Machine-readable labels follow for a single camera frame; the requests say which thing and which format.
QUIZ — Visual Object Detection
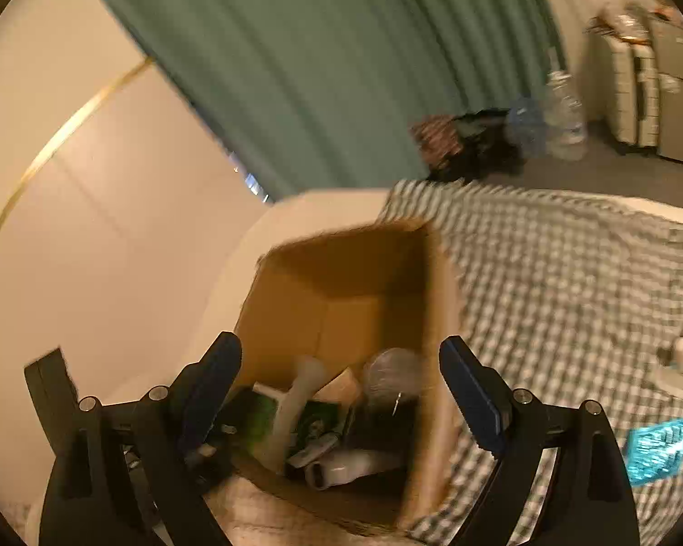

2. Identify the teal blister pill pack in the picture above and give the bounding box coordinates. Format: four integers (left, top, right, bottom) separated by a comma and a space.
624, 418, 683, 487

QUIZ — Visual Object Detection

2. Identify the clear water jug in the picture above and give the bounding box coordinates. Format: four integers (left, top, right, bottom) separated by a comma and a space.
543, 71, 587, 162

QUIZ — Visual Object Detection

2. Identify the white drawer cabinet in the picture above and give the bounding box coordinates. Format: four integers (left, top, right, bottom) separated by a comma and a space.
592, 35, 660, 149

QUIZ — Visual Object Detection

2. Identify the green white paper box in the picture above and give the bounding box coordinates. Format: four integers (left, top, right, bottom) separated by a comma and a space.
218, 383, 349, 456

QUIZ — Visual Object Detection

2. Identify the round grey lidded container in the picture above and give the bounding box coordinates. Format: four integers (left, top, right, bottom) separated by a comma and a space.
362, 348, 423, 410

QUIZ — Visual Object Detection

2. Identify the brown patterned bag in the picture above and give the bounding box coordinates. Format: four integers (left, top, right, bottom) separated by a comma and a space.
409, 115, 463, 172

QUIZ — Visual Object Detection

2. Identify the grey mini fridge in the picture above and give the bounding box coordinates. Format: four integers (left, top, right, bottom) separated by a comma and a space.
650, 16, 683, 163

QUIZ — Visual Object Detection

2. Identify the brown cardboard box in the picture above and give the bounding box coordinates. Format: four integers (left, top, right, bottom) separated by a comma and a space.
230, 219, 460, 535

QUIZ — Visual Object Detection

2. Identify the green curtain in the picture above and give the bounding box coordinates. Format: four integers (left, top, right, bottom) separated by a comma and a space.
103, 0, 565, 200

